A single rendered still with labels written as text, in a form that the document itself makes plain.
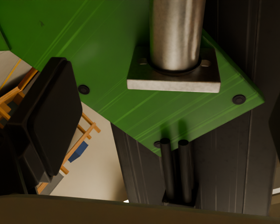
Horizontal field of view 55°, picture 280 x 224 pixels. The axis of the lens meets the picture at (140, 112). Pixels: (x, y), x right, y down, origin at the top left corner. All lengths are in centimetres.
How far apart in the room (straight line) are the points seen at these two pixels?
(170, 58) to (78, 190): 658
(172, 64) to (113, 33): 5
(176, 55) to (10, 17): 12
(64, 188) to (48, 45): 636
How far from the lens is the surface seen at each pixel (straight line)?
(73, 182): 669
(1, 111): 594
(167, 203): 29
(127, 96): 22
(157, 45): 16
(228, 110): 23
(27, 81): 43
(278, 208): 478
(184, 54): 16
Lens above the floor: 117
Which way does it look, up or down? 11 degrees up
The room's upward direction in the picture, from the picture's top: 137 degrees clockwise
